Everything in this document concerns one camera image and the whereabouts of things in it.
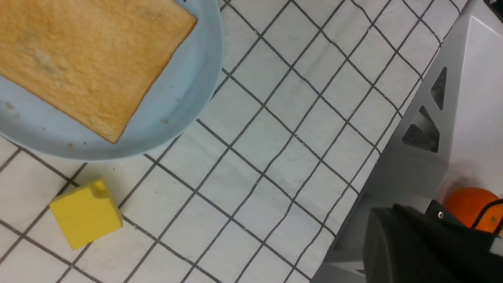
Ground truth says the light blue plate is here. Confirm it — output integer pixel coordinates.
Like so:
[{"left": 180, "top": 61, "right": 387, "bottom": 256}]
[{"left": 0, "top": 0, "right": 224, "bottom": 162}]

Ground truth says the white checkered tablecloth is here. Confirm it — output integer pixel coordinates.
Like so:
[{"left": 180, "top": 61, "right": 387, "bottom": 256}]
[{"left": 1, "top": 0, "right": 466, "bottom": 283}]

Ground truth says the orange ball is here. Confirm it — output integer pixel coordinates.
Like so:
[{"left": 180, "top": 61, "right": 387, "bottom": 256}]
[{"left": 442, "top": 187, "right": 503, "bottom": 236}]

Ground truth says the grey metal table frame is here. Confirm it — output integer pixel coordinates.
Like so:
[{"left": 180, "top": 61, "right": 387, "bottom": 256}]
[{"left": 310, "top": 0, "right": 503, "bottom": 283}]

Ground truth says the toast slice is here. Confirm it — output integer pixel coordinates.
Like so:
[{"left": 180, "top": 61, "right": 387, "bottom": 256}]
[{"left": 0, "top": 0, "right": 198, "bottom": 144}]

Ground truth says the yellow cube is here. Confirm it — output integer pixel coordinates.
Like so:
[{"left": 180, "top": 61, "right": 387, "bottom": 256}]
[{"left": 49, "top": 178, "right": 123, "bottom": 250}]

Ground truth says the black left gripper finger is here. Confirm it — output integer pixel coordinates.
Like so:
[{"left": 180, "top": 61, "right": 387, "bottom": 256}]
[{"left": 362, "top": 204, "right": 503, "bottom": 283}]

